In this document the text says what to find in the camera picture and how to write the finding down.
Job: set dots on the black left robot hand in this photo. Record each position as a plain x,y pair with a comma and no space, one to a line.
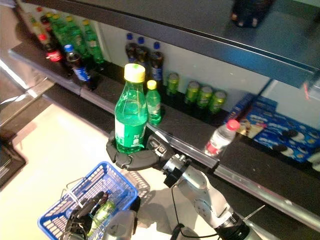
78,222

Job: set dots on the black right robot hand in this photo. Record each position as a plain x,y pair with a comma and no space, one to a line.
140,160

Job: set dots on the blue plastic shopping basket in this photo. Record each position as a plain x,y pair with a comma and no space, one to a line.
120,185

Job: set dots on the green Sprite bottle yellow cap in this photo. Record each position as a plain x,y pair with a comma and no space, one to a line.
102,215
51,26
130,117
75,37
93,43
61,35
153,105

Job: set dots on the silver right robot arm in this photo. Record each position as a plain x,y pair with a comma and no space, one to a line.
200,192

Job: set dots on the black metal shelf board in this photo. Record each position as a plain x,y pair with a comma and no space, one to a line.
262,170
30,53
187,125
200,15

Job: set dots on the water bottle red label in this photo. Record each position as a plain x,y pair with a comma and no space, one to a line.
220,140

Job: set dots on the black display stand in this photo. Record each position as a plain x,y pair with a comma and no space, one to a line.
10,165

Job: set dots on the blue upright cookie box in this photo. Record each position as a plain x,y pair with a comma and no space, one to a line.
238,110
265,105

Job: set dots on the small brown snack box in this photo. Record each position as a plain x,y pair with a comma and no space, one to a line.
250,126

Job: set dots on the Coca-Cola bottle red label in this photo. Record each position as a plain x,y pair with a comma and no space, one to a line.
44,23
53,55

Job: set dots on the flat blue Oreo box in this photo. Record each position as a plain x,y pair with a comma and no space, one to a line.
287,127
282,151

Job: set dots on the small pale tea bottle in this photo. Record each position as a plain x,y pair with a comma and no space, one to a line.
35,26

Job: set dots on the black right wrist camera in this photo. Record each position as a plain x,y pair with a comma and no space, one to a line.
173,178

